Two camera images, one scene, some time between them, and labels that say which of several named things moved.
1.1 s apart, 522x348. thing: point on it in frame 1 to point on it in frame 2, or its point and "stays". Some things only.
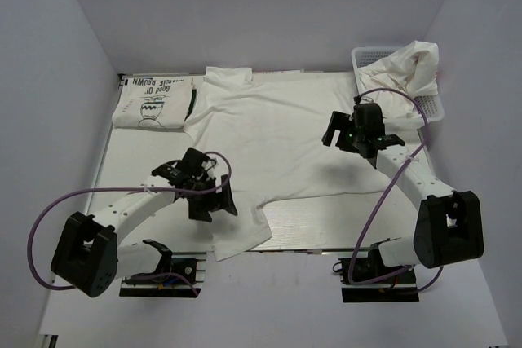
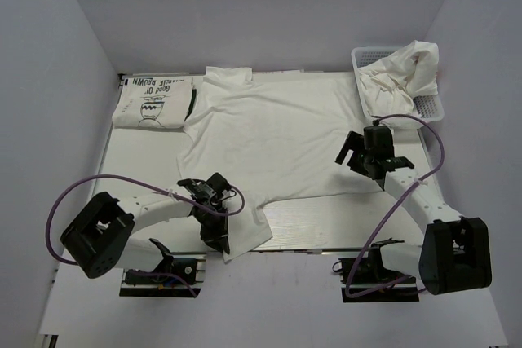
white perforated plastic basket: x=431 y=104 stays
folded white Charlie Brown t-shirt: x=160 y=101 stays
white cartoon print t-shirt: x=265 y=140 stays
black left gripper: x=201 y=212 to x=218 y=237
